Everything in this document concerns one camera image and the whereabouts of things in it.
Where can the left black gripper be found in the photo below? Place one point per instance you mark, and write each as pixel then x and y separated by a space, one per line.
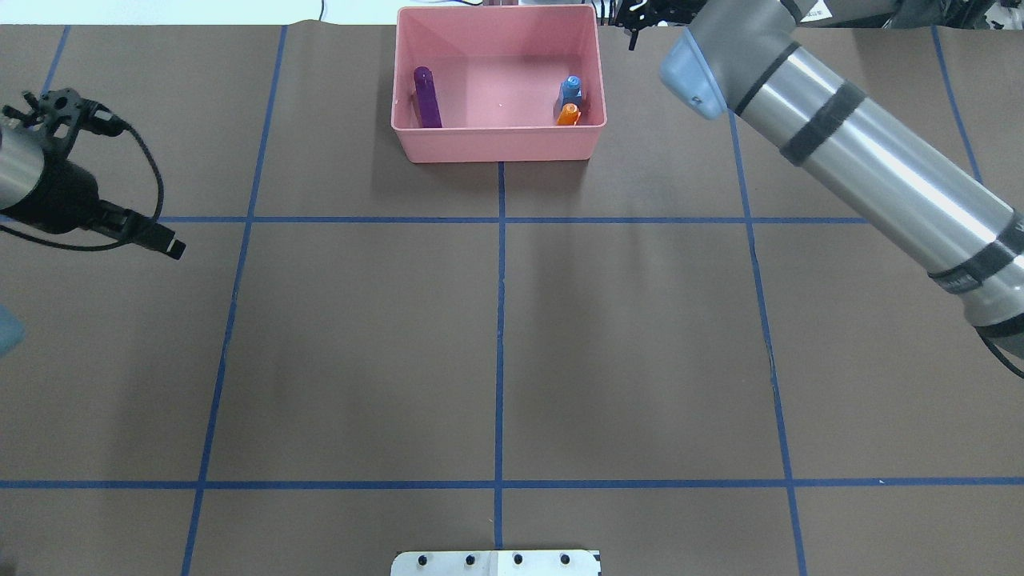
pixel 64 198

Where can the purple toy block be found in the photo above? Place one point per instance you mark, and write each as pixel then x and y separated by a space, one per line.
pixel 427 98

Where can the orange toy block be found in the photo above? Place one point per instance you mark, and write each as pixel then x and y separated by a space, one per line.
pixel 568 114

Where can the small blue toy block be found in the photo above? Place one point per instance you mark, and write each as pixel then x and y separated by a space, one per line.
pixel 570 91

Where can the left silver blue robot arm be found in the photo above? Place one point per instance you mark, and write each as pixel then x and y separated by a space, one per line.
pixel 22 165

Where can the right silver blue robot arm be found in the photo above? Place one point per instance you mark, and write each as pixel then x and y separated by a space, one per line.
pixel 741 57

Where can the pink plastic box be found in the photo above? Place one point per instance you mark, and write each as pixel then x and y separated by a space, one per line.
pixel 497 70

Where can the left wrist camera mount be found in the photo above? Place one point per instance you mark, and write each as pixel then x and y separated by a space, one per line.
pixel 54 120

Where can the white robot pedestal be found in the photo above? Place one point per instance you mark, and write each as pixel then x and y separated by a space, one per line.
pixel 497 562

